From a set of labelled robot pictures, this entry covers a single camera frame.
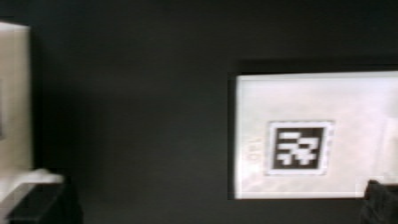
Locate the white cabinet door panel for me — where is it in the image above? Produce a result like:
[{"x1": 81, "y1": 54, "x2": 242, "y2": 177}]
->
[{"x1": 233, "y1": 71, "x2": 398, "y2": 199}]

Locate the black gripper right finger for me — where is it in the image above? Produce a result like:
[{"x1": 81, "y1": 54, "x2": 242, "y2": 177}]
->
[{"x1": 361, "y1": 180, "x2": 398, "y2": 224}]

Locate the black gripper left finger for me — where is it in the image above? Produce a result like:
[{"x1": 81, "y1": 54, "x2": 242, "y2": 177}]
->
[{"x1": 0, "y1": 180, "x2": 79, "y2": 224}]

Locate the white cabinet body box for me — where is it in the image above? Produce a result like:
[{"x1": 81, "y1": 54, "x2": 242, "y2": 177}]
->
[{"x1": 0, "y1": 22, "x2": 63, "y2": 201}]

